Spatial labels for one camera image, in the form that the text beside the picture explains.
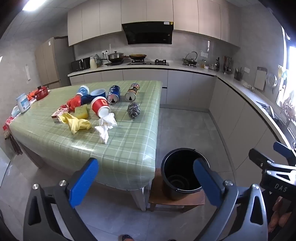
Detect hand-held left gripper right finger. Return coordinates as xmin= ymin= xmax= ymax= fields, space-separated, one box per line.
xmin=193 ymin=158 xmax=269 ymax=241

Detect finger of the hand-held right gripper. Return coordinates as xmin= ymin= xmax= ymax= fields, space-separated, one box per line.
xmin=273 ymin=141 xmax=296 ymax=165
xmin=249 ymin=148 xmax=296 ymax=176

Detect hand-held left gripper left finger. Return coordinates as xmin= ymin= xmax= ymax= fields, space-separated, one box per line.
xmin=23 ymin=158 xmax=100 ymax=241

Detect black plastic bucket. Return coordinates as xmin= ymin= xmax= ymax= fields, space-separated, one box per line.
xmin=161 ymin=147 xmax=211 ymax=201

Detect white tissue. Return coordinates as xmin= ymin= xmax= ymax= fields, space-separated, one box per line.
xmin=94 ymin=112 xmax=118 ymax=144

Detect yellow rubber glove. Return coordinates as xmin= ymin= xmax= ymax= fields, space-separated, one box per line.
xmin=59 ymin=112 xmax=92 ymax=135

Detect yellow sponge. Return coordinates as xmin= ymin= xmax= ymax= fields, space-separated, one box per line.
xmin=73 ymin=104 xmax=90 ymax=120

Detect small red white box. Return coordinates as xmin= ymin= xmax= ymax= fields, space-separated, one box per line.
xmin=51 ymin=105 xmax=70 ymax=123

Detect red paper cup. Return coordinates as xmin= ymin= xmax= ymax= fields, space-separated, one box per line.
xmin=91 ymin=96 xmax=112 ymax=118

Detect steel wool scrubber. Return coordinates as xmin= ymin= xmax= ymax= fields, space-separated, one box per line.
xmin=127 ymin=103 xmax=141 ymax=120

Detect blue mug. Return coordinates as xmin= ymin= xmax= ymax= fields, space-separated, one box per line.
xmin=80 ymin=88 xmax=107 ymax=105

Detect blue white patterned paper cup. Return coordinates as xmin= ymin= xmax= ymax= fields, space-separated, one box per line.
xmin=75 ymin=85 xmax=90 ymax=96

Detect blue soda can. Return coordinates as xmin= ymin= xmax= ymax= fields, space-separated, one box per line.
xmin=107 ymin=85 xmax=121 ymax=105

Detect brown food can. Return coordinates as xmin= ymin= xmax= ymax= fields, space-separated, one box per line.
xmin=125 ymin=83 xmax=140 ymax=102

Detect person's right hand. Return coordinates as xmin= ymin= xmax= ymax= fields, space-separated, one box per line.
xmin=269 ymin=197 xmax=292 ymax=232

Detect kitchen sink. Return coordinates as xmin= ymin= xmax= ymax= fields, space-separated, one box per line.
xmin=255 ymin=100 xmax=296 ymax=149

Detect green checked tablecloth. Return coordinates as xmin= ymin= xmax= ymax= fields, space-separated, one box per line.
xmin=9 ymin=80 xmax=163 ymax=192

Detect wooden stool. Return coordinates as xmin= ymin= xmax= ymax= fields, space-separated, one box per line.
xmin=148 ymin=168 xmax=206 ymax=213

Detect round metal strainer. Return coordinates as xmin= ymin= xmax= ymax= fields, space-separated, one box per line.
xmin=265 ymin=72 xmax=277 ymax=88

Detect white cutting board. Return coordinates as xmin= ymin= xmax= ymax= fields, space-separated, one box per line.
xmin=254 ymin=67 xmax=267 ymax=91

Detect kitchen window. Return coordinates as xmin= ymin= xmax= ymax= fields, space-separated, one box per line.
xmin=276 ymin=25 xmax=296 ymax=130

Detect dark wooden chair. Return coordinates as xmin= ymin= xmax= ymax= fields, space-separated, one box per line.
xmin=5 ymin=133 xmax=23 ymax=155

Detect red packets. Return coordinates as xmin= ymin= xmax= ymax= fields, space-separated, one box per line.
xmin=2 ymin=116 xmax=14 ymax=139

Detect grey kitchen counter cabinets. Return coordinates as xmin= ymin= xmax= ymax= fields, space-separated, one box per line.
xmin=68 ymin=61 xmax=296 ymax=167

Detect metal utensil rack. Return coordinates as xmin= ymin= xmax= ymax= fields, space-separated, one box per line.
xmin=223 ymin=56 xmax=233 ymax=75

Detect red cooking pot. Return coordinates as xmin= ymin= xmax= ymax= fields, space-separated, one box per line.
xmin=31 ymin=86 xmax=49 ymax=100

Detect white jar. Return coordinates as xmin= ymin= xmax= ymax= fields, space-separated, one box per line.
xmin=16 ymin=93 xmax=31 ymax=114

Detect black microwave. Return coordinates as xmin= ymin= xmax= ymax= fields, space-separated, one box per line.
xmin=71 ymin=57 xmax=91 ymax=72

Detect beige refrigerator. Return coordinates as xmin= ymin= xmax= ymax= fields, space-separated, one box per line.
xmin=35 ymin=37 xmax=74 ymax=90

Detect wok with glass lid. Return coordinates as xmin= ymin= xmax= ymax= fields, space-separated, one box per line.
xmin=108 ymin=51 xmax=130 ymax=63

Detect black gas stove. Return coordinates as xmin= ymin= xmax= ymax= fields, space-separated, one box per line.
xmin=127 ymin=59 xmax=170 ymax=66

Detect black range hood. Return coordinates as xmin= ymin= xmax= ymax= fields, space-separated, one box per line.
xmin=122 ymin=22 xmax=174 ymax=45

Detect beige upper cabinets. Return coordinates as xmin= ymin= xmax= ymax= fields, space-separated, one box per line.
xmin=68 ymin=0 xmax=241 ymax=47

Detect metal kettle with handle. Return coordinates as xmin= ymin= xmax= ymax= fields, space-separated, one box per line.
xmin=182 ymin=51 xmax=198 ymax=66

